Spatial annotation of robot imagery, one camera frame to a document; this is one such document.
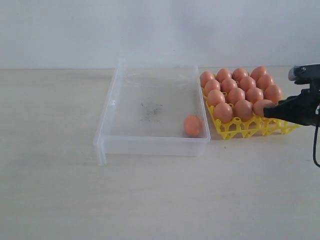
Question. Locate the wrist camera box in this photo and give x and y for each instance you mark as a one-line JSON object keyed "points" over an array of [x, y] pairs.
{"points": [[304, 74]]}

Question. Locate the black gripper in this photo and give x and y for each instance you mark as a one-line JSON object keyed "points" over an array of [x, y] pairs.
{"points": [[309, 102]]}

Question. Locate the brown egg frontmost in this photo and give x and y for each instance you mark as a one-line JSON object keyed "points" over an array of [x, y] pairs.
{"points": [[258, 106]]}

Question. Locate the clear plastic bin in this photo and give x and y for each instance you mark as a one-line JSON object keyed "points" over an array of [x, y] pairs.
{"points": [[145, 109]]}

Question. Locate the brown egg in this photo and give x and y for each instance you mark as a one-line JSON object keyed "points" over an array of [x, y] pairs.
{"points": [[228, 84], [235, 95], [247, 83], [205, 77], [215, 97], [254, 94], [223, 74], [273, 93], [192, 125], [258, 72], [239, 73], [243, 109], [223, 111], [265, 81], [211, 84]]}

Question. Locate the yellow plastic egg tray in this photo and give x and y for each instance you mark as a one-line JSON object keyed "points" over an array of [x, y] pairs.
{"points": [[257, 124]]}

